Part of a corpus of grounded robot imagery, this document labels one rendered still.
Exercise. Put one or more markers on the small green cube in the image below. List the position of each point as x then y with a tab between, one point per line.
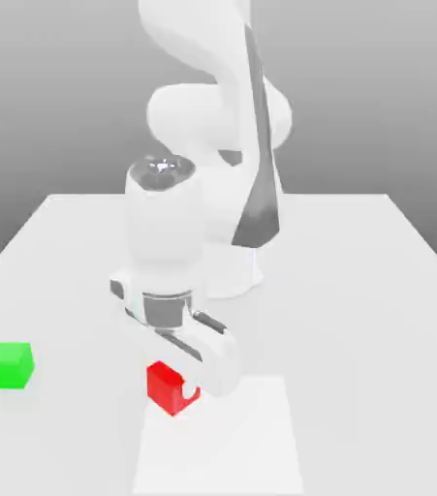
8	366

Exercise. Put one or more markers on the small red cube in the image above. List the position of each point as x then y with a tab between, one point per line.
163	387

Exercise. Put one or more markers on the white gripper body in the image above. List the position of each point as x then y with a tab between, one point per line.
220	360

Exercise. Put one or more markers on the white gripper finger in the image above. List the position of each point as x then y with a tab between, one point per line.
189	387

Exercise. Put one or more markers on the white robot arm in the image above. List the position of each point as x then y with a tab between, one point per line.
171	240

